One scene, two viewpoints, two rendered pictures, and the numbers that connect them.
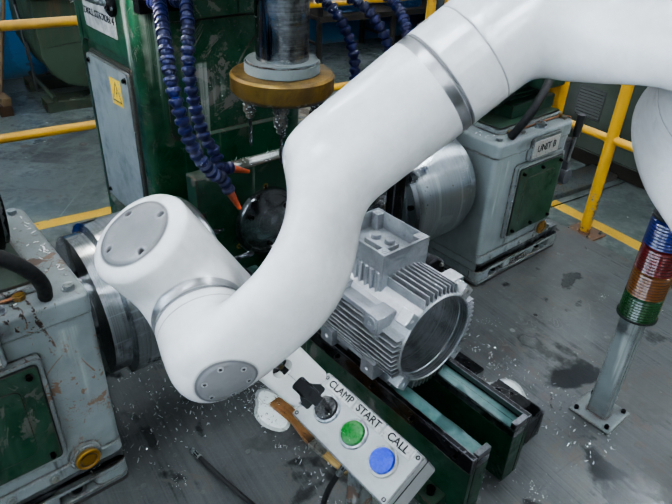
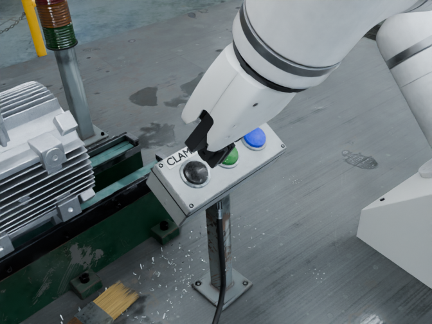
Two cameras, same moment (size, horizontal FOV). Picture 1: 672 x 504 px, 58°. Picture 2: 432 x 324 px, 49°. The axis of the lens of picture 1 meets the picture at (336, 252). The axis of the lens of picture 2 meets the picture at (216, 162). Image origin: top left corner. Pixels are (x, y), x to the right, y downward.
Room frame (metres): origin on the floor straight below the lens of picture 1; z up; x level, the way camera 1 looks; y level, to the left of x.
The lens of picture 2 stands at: (0.50, 0.43, 1.40)
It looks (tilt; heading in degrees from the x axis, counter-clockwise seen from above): 37 degrees down; 269
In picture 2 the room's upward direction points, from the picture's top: 3 degrees counter-clockwise
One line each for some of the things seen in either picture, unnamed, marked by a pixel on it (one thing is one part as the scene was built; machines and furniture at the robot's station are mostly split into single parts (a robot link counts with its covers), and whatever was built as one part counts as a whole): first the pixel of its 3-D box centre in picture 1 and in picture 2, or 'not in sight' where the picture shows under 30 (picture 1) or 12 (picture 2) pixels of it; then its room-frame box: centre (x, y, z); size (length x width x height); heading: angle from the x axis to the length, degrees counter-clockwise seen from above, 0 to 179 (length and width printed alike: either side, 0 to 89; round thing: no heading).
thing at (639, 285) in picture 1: (649, 280); (53, 11); (0.80, -0.50, 1.10); 0.06 x 0.06 x 0.04
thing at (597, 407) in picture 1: (632, 324); (64, 53); (0.80, -0.50, 1.01); 0.08 x 0.08 x 0.42; 41
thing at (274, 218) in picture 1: (268, 221); not in sight; (1.07, 0.14, 1.02); 0.15 x 0.02 x 0.15; 131
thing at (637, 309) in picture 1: (640, 303); (59, 33); (0.80, -0.50, 1.05); 0.06 x 0.06 x 0.04
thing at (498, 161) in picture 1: (483, 178); not in sight; (1.40, -0.37, 0.99); 0.35 x 0.31 x 0.37; 131
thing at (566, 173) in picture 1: (557, 149); not in sight; (1.42, -0.54, 1.07); 0.08 x 0.07 x 0.20; 41
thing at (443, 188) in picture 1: (414, 185); not in sight; (1.22, -0.17, 1.04); 0.41 x 0.25 x 0.25; 131
